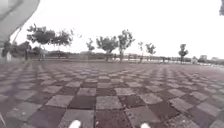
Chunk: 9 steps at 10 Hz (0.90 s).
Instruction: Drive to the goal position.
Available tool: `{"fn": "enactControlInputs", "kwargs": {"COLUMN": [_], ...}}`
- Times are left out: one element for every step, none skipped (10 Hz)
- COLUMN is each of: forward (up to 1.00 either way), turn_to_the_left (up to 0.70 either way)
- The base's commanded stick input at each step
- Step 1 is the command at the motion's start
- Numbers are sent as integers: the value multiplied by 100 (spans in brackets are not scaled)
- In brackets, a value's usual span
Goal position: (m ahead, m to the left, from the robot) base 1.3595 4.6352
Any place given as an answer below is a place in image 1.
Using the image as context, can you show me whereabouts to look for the white canopy shelter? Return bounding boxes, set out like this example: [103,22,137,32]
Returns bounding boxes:
[0,0,41,48]

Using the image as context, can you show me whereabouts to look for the row of small trees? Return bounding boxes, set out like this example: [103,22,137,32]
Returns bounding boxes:
[26,23,190,64]

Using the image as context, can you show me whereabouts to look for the robot's own part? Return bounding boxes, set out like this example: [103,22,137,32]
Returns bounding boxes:
[68,119,82,128]
[140,122,151,128]

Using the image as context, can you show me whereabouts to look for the long low railing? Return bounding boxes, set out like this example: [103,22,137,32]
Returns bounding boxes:
[39,51,204,64]

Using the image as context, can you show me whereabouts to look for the checkered brick pavement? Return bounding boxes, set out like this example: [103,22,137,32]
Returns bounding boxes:
[0,59,224,128]

